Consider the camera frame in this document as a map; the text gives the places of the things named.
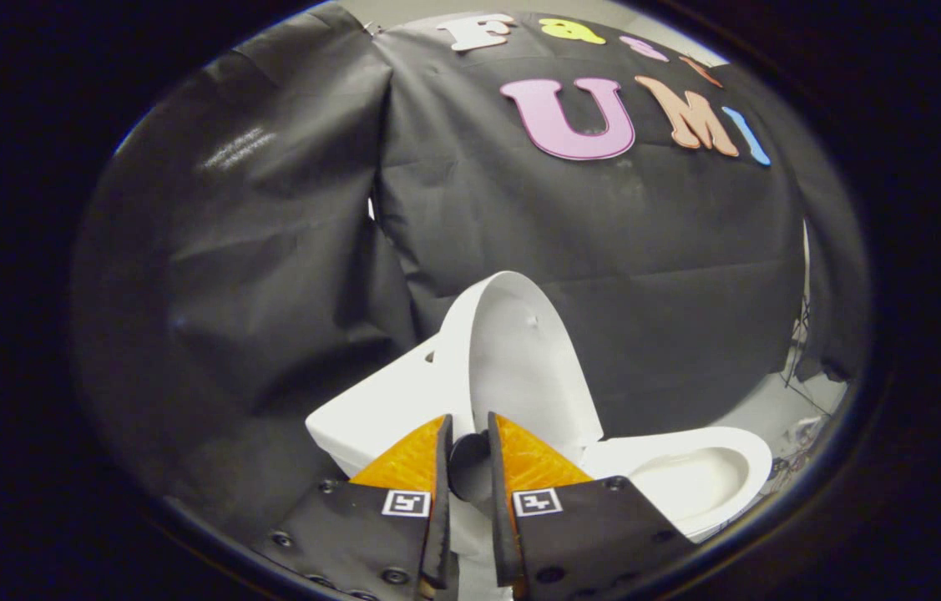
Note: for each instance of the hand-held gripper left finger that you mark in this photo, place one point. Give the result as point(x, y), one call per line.
point(442, 501)

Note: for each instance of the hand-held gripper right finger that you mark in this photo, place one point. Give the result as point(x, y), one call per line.
point(500, 517)

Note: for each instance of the black backdrop cloth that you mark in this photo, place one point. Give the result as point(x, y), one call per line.
point(270, 250)

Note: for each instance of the white toilet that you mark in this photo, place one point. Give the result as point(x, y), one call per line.
point(387, 409)

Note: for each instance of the white toilet lid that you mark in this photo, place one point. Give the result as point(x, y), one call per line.
point(520, 359)

